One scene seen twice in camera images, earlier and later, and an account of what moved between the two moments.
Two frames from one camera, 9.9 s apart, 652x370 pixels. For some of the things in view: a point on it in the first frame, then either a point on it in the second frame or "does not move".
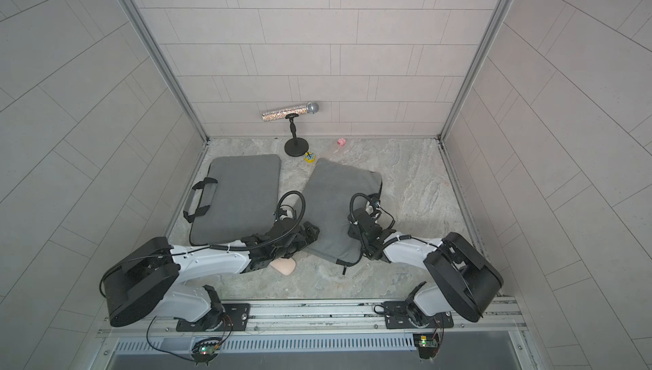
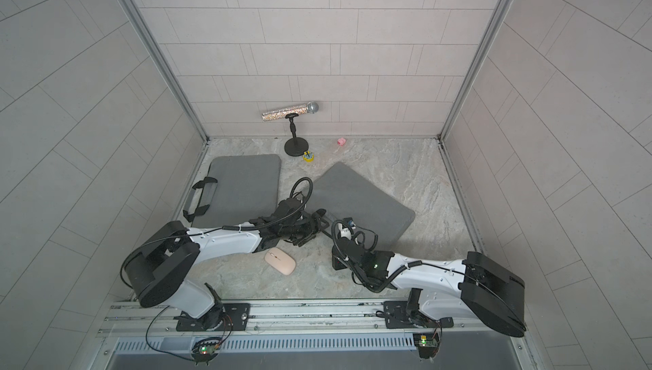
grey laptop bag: x=238 y=198 does not move
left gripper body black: x=299 y=242 → x=301 y=230
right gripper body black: x=353 y=232 → x=338 y=263
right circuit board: x=426 y=344 does not move
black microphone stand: x=295 y=146 does not move
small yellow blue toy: x=309 y=157 does not move
